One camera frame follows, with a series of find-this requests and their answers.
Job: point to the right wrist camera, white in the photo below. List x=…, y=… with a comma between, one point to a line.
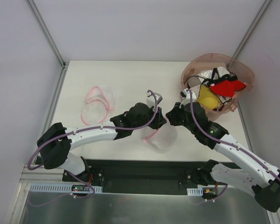
x=187, y=96

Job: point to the left wrist camera, white grey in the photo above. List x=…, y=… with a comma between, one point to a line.
x=153, y=99

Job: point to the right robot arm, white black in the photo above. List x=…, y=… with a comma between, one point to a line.
x=256, y=177

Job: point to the left aluminium frame post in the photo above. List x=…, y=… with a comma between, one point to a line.
x=45, y=31

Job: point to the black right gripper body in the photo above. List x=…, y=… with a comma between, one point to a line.
x=175, y=114

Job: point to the white bra, black straps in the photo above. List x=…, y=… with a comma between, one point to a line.
x=208, y=77

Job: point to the yellow bra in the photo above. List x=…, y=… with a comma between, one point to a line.
x=207, y=98

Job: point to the right white cable duct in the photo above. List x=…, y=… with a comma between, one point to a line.
x=195, y=191

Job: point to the right aluminium frame post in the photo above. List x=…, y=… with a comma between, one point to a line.
x=256, y=20

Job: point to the red bra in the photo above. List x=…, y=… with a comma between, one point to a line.
x=227, y=88

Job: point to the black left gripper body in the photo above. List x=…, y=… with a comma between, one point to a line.
x=157, y=118

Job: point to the left white cable duct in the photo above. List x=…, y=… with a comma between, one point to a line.
x=64, y=188

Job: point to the white cable duct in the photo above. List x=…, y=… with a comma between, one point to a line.
x=195, y=191
x=64, y=188

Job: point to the empty white mesh laundry bag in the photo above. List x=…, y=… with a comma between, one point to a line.
x=98, y=102

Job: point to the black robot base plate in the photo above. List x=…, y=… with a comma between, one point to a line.
x=144, y=177

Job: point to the aluminium frame post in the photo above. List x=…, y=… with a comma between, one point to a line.
x=256, y=20
x=45, y=31

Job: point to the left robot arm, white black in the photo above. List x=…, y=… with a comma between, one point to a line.
x=58, y=141

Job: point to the pink translucent plastic basket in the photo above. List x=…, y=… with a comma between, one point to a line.
x=213, y=60

